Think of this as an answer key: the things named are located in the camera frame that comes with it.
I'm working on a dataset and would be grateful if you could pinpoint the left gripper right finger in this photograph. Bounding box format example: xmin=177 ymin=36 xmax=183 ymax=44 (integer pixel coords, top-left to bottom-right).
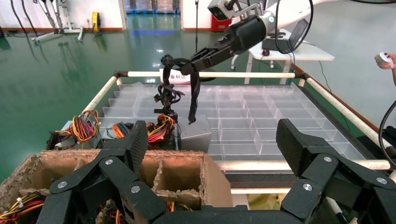
xmin=276 ymin=119 xmax=396 ymax=224

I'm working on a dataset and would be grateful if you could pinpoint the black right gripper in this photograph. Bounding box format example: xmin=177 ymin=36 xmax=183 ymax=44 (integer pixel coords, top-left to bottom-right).
xmin=181 ymin=14 xmax=268 ymax=76

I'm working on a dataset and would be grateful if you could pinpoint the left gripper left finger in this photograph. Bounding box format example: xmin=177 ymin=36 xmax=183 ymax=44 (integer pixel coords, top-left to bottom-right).
xmin=36 ymin=120 xmax=168 ymax=224

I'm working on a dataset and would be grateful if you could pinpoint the power supply with black wires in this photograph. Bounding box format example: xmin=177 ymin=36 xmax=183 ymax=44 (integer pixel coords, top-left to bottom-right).
xmin=154 ymin=54 xmax=213 ymax=153

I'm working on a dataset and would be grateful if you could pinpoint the white handheld remote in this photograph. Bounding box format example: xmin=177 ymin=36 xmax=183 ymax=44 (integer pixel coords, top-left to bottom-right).
xmin=379 ymin=52 xmax=395 ymax=69

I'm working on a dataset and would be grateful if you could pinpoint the person hand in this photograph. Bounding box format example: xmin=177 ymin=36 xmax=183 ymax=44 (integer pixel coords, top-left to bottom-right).
xmin=374 ymin=52 xmax=396 ymax=70

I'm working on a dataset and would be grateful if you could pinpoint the red white area sign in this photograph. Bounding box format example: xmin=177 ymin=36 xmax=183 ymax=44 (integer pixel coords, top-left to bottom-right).
xmin=159 ymin=68 xmax=202 ymax=84

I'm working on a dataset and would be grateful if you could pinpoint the white cart lower bar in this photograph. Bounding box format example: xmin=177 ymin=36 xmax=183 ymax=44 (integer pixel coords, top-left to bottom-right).
xmin=230 ymin=189 xmax=289 ymax=195

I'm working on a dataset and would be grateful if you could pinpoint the black fabric bundle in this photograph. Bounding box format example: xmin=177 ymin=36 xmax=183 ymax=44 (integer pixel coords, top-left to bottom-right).
xmin=383 ymin=126 xmax=396 ymax=146

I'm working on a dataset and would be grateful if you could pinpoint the black laptop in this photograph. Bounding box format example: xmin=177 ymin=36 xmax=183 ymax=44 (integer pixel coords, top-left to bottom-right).
xmin=262 ymin=19 xmax=309 ymax=54

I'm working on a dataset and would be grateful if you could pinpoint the brown cardboard divider box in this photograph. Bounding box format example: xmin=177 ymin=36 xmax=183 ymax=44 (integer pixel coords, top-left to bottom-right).
xmin=0 ymin=149 xmax=233 ymax=224

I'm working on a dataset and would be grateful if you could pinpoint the white office table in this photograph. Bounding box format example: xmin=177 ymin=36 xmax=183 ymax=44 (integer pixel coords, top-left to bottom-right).
xmin=231 ymin=28 xmax=335 ymax=85

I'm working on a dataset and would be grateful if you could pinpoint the grey metal stand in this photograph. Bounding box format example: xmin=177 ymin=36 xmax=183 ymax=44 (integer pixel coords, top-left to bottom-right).
xmin=31 ymin=0 xmax=85 ymax=43

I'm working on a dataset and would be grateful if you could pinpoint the white padded cart rail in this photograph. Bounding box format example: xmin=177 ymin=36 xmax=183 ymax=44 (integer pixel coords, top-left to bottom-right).
xmin=127 ymin=71 xmax=297 ymax=79
xmin=82 ymin=76 xmax=122 ymax=113
xmin=304 ymin=77 xmax=396 ymax=157
xmin=214 ymin=160 xmax=391 ymax=171

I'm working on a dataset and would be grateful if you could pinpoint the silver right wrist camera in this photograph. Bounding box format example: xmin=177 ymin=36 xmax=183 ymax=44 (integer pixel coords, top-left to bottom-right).
xmin=207 ymin=0 xmax=253 ymax=21

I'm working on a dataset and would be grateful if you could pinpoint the thick black cable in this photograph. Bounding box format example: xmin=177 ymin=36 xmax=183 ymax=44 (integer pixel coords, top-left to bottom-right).
xmin=378 ymin=100 xmax=396 ymax=160

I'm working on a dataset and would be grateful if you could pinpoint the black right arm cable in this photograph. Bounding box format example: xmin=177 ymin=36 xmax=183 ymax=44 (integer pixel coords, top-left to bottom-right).
xmin=274 ymin=0 xmax=314 ymax=55

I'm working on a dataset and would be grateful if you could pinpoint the yellow hose reel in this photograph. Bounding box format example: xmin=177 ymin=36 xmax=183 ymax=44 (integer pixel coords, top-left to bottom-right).
xmin=91 ymin=11 xmax=101 ymax=34

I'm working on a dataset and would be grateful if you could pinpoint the black hanging cable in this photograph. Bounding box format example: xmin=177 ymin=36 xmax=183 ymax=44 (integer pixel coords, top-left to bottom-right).
xmin=10 ymin=0 xmax=28 ymax=35
xmin=21 ymin=0 xmax=39 ymax=38

